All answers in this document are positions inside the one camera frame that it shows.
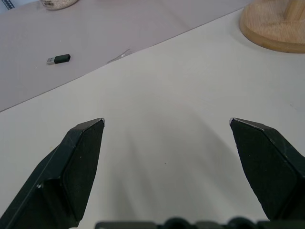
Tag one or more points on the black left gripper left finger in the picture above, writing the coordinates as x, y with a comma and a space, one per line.
71, 171

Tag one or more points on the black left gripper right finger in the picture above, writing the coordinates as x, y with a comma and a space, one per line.
267, 171

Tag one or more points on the black USB dongle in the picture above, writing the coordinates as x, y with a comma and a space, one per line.
58, 59

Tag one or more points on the clear tape strip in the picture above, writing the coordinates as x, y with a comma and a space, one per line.
119, 56

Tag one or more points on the round wooden stand base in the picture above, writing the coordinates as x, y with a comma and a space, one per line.
274, 25

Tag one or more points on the perforated metal bracket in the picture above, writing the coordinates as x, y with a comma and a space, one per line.
7, 4

